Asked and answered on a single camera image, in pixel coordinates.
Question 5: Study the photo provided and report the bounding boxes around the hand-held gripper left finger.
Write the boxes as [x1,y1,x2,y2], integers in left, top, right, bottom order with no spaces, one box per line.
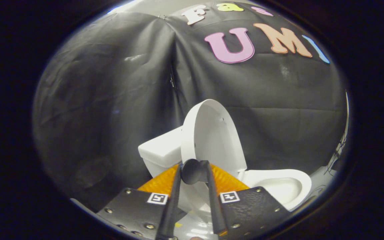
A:
[96,163,183,240]

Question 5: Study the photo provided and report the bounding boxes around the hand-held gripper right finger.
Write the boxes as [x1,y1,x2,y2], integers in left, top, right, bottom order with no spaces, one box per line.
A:
[205,161,292,238]

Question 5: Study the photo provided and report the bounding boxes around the grey round lid knob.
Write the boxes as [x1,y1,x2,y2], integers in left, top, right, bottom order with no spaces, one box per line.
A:
[180,159,210,185]

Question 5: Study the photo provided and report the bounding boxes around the black backdrop cloth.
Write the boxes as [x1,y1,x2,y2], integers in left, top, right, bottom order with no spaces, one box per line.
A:
[32,2,349,214]

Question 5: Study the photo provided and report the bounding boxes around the black cable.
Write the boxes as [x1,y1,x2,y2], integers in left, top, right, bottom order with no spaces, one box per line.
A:
[325,132,348,177]

